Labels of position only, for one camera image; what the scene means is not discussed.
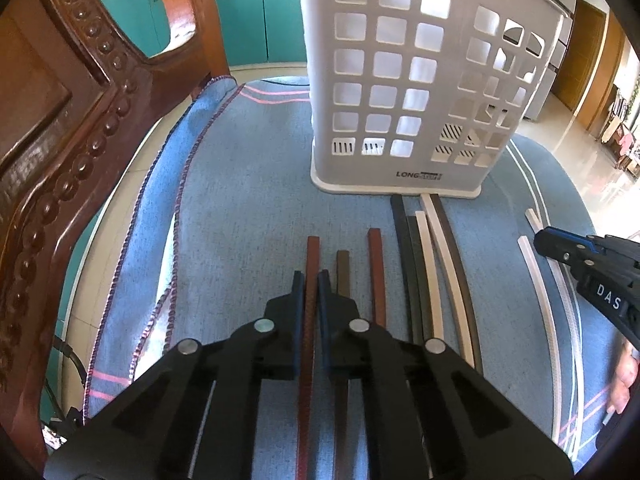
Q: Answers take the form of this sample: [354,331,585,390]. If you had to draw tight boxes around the white textured chopstick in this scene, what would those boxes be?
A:
[523,207,586,461]
[518,235,563,443]

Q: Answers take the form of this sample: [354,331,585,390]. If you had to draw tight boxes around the dark brown chopstick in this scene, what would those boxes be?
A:
[431,194,484,376]
[333,250,350,480]

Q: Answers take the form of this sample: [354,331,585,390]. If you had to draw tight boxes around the beige chopstick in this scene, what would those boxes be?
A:
[416,210,445,339]
[421,194,475,368]

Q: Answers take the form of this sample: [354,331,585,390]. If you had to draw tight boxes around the reddish brown chopstick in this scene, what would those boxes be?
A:
[368,228,386,327]
[295,236,320,480]

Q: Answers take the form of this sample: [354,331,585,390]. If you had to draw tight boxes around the black chopstick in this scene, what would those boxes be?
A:
[390,194,423,344]

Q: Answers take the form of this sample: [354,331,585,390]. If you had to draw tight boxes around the teal kitchen cabinets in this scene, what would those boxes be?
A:
[101,0,306,66]

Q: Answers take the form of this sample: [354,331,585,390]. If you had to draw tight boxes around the person right hand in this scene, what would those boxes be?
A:
[602,339,639,426]

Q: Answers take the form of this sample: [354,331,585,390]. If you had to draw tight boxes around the blue striped towel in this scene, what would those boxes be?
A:
[84,77,639,479]

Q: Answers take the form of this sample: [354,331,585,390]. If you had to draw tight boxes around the white plastic utensil basket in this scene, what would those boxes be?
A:
[300,0,567,198]

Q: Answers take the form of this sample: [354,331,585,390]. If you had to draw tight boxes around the carved wooden chair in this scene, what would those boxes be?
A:
[1,0,229,479]

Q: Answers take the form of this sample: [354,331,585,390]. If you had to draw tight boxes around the black cable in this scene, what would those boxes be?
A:
[41,334,89,436]

